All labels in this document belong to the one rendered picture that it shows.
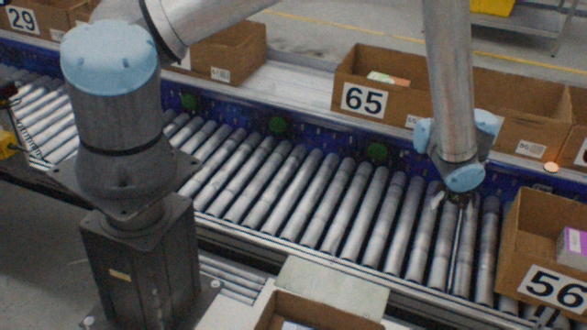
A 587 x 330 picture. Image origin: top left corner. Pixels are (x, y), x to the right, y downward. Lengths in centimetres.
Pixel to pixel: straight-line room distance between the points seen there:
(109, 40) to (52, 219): 201
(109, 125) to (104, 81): 8
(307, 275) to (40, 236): 167
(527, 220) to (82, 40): 134
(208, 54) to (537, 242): 133
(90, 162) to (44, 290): 158
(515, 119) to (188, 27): 112
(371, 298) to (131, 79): 85
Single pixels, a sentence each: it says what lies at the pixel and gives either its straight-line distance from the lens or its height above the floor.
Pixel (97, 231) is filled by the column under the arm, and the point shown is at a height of 108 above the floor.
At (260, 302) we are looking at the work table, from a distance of 130.
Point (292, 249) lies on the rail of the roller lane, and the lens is 143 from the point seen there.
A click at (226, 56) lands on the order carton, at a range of 189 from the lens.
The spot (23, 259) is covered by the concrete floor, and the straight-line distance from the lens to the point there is 263.
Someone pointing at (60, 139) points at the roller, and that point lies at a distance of 199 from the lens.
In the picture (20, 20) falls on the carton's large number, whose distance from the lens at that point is 252.
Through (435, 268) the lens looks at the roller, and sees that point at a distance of 147.
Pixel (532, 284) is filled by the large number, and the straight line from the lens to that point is 143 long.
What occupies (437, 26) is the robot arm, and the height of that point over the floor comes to 149.
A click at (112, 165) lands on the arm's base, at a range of 91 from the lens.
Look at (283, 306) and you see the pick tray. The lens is 124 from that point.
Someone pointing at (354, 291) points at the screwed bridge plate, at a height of 75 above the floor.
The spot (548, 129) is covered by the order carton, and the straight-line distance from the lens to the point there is 173.
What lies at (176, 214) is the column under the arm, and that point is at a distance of 106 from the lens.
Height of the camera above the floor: 180
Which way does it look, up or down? 37 degrees down
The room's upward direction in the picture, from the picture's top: 4 degrees clockwise
